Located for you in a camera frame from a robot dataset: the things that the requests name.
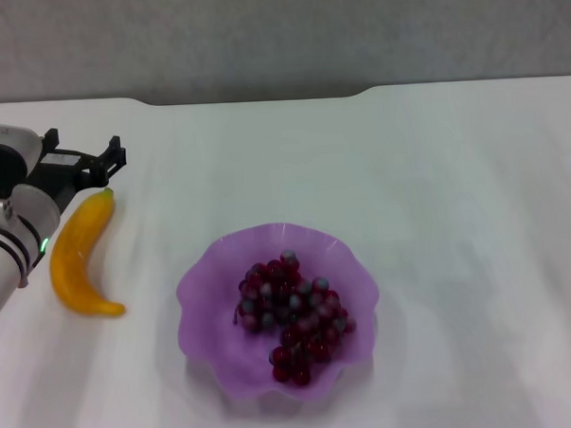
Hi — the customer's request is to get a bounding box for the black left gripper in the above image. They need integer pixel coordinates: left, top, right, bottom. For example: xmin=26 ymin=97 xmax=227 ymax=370
xmin=23 ymin=124 xmax=130 ymax=215

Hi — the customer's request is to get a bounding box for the yellow banana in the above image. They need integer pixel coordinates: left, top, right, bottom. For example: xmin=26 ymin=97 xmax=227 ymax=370
xmin=45 ymin=187 xmax=128 ymax=321

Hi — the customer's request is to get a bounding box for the dark red grape bunch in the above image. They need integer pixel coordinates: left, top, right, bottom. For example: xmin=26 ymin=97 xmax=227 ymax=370
xmin=229 ymin=247 xmax=360 ymax=390

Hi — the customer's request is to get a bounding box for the purple wavy plastic bowl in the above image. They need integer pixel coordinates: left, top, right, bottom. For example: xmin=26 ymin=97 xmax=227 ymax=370
xmin=172 ymin=218 xmax=384 ymax=409

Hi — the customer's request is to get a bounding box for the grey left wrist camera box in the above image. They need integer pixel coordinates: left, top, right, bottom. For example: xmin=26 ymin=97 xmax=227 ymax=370
xmin=0 ymin=118 xmax=46 ymax=194

